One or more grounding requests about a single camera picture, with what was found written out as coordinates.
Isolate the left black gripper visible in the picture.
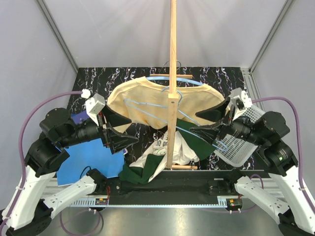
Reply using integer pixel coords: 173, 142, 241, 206
60, 104, 140, 152

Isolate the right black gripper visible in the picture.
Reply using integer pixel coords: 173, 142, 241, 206
189, 95, 266, 146

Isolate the green and white t shirt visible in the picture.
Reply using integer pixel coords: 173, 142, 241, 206
119, 119, 216, 184

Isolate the light blue wire hanger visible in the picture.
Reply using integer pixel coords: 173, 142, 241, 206
123, 88, 228, 152

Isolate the cream yellow t shirt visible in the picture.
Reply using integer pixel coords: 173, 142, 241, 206
107, 77, 224, 129

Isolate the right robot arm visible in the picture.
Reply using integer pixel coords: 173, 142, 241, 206
190, 98, 315, 236

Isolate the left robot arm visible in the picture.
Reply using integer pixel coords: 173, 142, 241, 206
0, 107, 138, 236

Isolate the light blue plastic hanger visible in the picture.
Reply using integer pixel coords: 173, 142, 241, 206
147, 75, 203, 86

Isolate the wooden hanger stand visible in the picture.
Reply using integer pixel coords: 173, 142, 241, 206
149, 0, 198, 171

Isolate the white plastic basket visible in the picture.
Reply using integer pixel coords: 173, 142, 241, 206
213, 103, 266, 168

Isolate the purple folder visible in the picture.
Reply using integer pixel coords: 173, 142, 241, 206
71, 111, 90, 124

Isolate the blue folder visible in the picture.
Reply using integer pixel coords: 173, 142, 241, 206
57, 139, 125, 186

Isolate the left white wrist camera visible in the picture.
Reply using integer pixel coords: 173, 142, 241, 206
81, 89, 106, 125

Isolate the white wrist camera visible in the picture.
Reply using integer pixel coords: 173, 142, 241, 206
81, 89, 106, 125
228, 88, 252, 120

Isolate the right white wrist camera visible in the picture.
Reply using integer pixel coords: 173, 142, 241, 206
228, 88, 252, 120

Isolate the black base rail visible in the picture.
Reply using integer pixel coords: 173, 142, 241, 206
79, 170, 271, 206

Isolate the white slotted cable duct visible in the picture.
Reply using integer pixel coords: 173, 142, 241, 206
70, 198, 109, 207

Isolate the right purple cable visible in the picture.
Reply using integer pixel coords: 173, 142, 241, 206
252, 96, 315, 214

